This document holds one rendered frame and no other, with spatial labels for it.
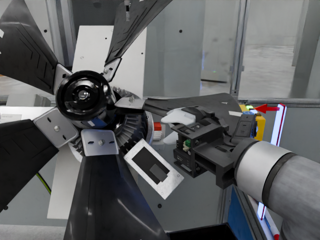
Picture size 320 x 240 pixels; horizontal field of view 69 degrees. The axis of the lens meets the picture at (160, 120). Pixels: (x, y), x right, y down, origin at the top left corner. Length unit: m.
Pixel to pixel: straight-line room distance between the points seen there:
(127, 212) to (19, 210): 1.51
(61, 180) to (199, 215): 1.11
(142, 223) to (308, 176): 0.35
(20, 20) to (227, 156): 0.60
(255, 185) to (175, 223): 1.45
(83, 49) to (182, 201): 1.11
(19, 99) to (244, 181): 0.70
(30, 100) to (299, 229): 0.74
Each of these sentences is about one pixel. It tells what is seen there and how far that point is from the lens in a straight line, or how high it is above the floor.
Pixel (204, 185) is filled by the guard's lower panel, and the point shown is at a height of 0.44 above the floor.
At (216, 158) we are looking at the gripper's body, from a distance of 0.33.
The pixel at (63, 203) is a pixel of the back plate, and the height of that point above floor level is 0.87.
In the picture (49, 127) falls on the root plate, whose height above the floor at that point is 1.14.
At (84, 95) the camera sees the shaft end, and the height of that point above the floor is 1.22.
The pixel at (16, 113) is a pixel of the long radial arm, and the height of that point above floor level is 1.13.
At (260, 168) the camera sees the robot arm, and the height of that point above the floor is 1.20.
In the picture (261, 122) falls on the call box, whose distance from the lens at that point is 0.85.
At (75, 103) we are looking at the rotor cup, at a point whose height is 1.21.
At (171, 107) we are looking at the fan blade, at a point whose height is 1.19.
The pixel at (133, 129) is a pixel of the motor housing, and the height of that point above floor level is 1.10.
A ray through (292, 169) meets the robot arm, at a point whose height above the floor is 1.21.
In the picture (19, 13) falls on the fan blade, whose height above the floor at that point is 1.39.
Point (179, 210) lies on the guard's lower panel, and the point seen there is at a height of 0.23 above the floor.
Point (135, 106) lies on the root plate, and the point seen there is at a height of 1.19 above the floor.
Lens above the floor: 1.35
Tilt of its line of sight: 21 degrees down
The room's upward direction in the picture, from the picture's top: straight up
